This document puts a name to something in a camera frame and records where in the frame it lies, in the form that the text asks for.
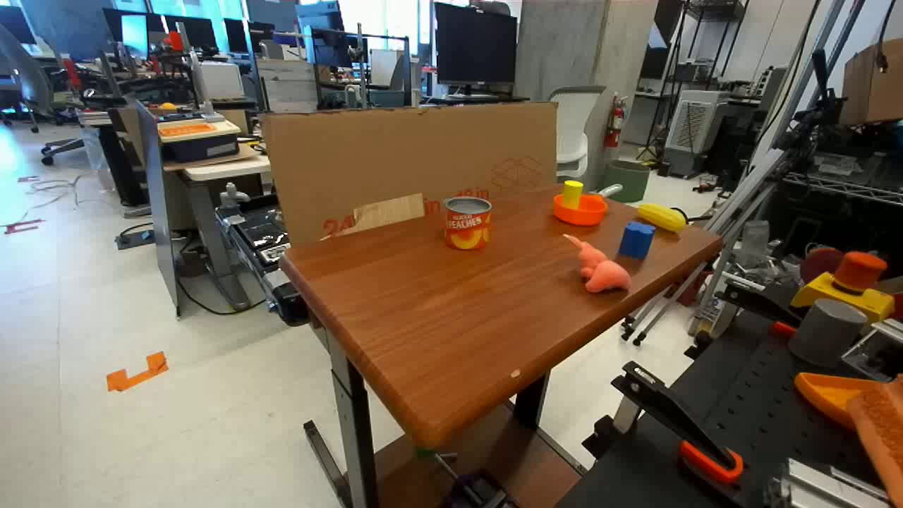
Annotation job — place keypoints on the yellow cylinder block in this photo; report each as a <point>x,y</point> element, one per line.
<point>571,192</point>

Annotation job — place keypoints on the blue cube block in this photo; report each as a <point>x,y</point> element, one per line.
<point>635,240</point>

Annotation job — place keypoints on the yellow orange toy block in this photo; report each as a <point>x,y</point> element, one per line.
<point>849,280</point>

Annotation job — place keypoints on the orange tin can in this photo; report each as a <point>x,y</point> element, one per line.
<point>465,228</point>

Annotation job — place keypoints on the brown cardboard board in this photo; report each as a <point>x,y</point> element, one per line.
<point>403,160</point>

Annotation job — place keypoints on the pink toy animal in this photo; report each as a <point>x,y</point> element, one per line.
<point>602,271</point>

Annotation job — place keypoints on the white chair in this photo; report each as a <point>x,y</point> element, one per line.
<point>573,129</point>

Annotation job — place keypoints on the wooden desk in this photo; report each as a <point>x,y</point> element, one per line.
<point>353,424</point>

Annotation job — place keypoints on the black computer monitor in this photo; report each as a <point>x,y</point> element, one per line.
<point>474,46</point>

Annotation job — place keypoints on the red fire extinguisher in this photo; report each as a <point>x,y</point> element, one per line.
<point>614,123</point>

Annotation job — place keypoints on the yellow toy banana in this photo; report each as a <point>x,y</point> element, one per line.
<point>662,218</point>

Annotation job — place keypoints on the gray office desk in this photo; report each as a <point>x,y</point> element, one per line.
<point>202,201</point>

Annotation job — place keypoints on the white tripod poles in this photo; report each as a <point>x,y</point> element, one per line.
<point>714,235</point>

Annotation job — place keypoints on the black box orange top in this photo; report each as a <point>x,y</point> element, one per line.
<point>195,136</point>

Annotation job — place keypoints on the gray cup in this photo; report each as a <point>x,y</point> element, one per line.
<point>827,331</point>

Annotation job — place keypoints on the orange plastic tray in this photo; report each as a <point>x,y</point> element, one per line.
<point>849,404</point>

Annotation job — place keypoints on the brown cardboard box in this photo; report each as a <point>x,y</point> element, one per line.
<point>872,86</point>

